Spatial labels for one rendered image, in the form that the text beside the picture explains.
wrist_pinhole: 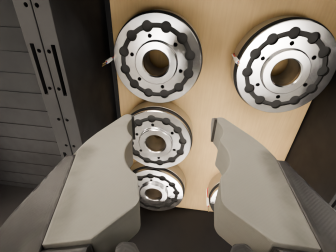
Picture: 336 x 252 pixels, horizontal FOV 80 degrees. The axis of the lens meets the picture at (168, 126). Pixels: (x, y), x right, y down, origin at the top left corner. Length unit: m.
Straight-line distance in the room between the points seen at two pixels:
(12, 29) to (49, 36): 0.16
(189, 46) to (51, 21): 0.13
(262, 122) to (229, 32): 0.13
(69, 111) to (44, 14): 0.08
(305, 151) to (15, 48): 0.42
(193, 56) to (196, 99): 0.07
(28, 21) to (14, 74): 0.18
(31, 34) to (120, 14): 0.11
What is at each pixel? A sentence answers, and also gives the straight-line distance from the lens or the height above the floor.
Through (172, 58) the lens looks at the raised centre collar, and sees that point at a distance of 0.23.
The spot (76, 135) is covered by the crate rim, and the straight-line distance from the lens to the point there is 0.23.
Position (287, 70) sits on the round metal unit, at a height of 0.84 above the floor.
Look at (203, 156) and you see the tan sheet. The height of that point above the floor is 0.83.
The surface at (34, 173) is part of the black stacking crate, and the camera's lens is 0.50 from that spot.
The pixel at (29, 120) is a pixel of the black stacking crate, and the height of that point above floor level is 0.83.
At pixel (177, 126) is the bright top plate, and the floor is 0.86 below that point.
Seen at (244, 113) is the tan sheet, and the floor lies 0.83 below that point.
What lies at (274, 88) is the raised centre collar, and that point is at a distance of 0.26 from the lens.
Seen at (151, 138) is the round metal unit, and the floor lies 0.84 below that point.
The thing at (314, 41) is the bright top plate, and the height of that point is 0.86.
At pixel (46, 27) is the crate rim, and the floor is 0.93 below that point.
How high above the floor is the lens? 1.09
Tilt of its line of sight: 58 degrees down
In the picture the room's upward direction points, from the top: 167 degrees counter-clockwise
